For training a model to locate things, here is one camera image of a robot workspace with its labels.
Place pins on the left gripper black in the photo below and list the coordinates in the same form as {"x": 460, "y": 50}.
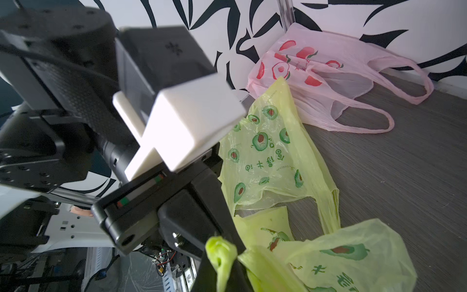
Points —
{"x": 186, "y": 208}

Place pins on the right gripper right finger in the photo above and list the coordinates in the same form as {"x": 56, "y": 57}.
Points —
{"x": 238, "y": 279}

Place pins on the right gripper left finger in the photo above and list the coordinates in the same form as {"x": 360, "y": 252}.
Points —
{"x": 206, "y": 278}

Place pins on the green avocado plastic bag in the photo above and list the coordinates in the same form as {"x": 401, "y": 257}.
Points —
{"x": 366, "y": 257}

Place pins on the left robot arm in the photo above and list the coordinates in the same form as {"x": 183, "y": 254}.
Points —
{"x": 62, "y": 62}

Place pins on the pink plastic bag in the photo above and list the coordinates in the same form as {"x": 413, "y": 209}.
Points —
{"x": 327, "y": 72}

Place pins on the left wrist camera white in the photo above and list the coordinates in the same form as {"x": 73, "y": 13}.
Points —
{"x": 171, "y": 98}

